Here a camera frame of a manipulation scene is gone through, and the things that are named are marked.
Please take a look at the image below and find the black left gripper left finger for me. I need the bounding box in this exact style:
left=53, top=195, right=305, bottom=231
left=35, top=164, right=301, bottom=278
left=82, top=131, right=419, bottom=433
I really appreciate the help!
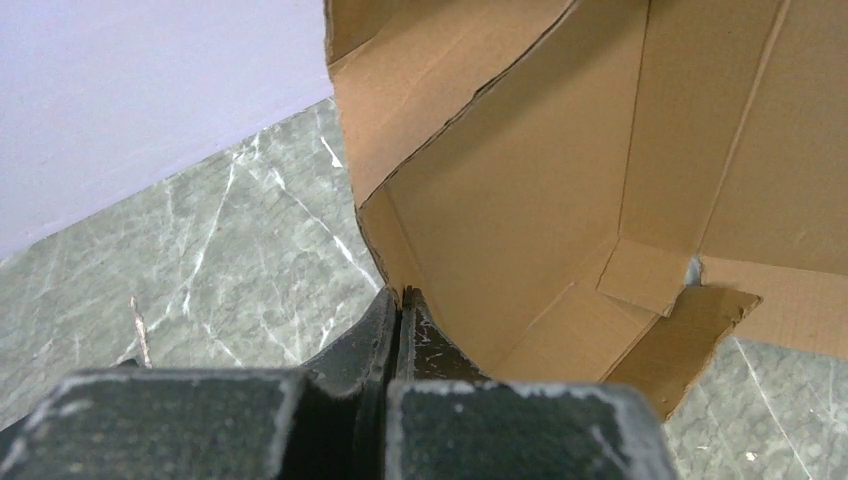
left=1, top=290, right=399, bottom=479

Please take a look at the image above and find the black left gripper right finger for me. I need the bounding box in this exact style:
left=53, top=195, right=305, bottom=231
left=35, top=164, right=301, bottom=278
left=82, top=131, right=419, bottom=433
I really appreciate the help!
left=385, top=287, right=676, bottom=479

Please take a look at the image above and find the brown cardboard box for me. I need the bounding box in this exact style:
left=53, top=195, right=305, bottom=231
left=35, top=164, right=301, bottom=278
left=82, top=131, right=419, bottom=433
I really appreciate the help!
left=324, top=1, right=847, bottom=416

